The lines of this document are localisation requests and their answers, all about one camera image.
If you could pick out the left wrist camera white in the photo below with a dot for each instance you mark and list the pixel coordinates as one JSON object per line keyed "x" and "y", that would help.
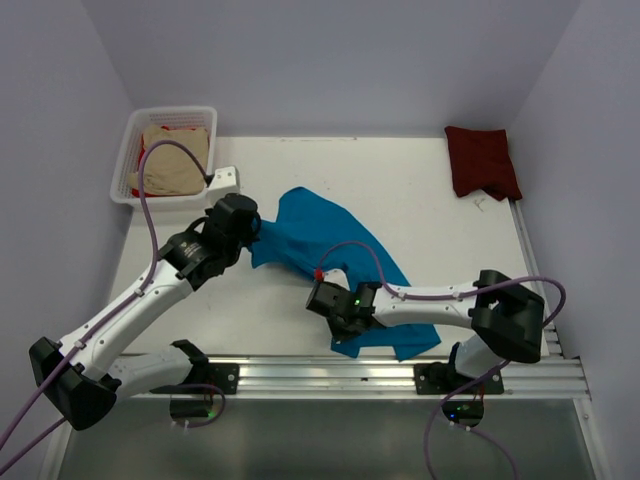
{"x": 224, "y": 181}

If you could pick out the folded dark red t shirt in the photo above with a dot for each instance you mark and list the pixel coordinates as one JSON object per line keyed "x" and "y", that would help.
{"x": 480, "y": 160}

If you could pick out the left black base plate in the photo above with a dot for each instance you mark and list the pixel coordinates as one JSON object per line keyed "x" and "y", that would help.
{"x": 224, "y": 376}

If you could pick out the beige t shirt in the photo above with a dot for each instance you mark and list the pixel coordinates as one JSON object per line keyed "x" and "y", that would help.
{"x": 169, "y": 171}

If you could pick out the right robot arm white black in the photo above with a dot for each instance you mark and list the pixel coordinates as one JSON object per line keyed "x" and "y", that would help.
{"x": 505, "y": 318}

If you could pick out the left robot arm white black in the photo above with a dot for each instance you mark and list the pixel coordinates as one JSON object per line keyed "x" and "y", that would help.
{"x": 84, "y": 375}

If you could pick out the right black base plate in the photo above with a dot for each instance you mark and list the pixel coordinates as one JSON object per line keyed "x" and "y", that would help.
{"x": 437, "y": 378}

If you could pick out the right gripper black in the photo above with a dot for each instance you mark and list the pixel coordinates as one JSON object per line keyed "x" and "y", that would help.
{"x": 341, "y": 334}

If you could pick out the aluminium mounting rail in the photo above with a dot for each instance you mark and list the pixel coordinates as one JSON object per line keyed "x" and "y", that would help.
{"x": 384, "y": 378}

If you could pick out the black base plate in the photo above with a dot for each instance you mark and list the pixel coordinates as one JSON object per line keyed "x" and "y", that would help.
{"x": 437, "y": 378}
{"x": 224, "y": 376}

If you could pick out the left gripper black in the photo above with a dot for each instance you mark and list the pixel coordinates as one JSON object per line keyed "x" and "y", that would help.
{"x": 249, "y": 237}

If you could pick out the white plastic basket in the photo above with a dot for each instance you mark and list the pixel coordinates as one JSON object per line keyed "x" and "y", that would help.
{"x": 174, "y": 117}

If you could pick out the red t shirt in basket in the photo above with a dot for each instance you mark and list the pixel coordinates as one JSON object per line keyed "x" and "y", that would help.
{"x": 132, "y": 178}

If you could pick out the blue t shirt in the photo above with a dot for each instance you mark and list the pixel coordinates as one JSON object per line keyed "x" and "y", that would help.
{"x": 311, "y": 232}

